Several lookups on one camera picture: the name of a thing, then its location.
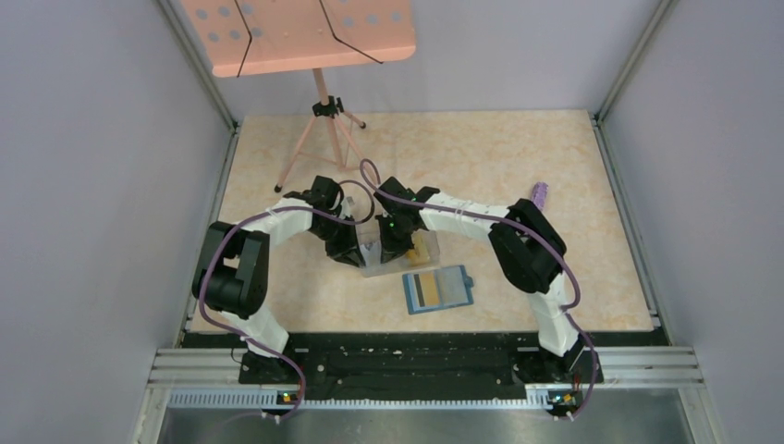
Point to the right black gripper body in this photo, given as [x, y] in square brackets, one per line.
[392, 229]

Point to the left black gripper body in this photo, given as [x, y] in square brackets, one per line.
[338, 236]

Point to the gold credit card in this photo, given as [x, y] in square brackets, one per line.
[426, 290]
[419, 254]

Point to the clear plastic box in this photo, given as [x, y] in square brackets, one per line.
[369, 241]

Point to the blue card holder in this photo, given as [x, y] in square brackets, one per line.
[454, 284]

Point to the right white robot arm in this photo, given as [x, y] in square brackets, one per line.
[527, 248]

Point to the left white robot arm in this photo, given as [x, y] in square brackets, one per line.
[230, 281]

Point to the purple glitter cylinder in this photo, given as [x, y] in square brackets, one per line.
[538, 194]

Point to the pink music stand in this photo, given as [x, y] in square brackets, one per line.
[256, 37]

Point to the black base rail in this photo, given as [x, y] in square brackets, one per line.
[401, 366]

